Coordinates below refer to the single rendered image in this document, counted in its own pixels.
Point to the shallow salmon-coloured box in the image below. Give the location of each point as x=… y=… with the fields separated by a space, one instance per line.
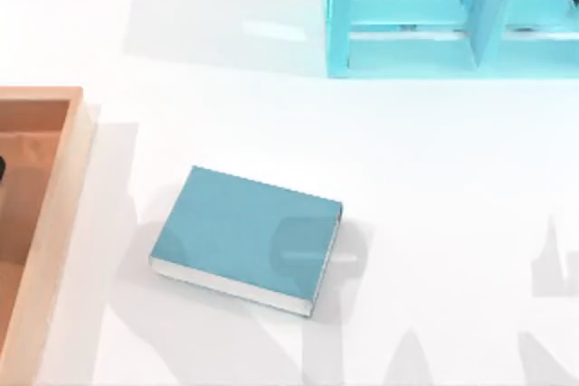
x=54 y=205

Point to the blue book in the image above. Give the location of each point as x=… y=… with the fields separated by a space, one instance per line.
x=240 y=232

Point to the light blue rack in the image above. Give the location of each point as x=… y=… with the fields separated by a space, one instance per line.
x=407 y=47

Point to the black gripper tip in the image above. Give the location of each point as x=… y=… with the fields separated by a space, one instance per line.
x=2 y=170

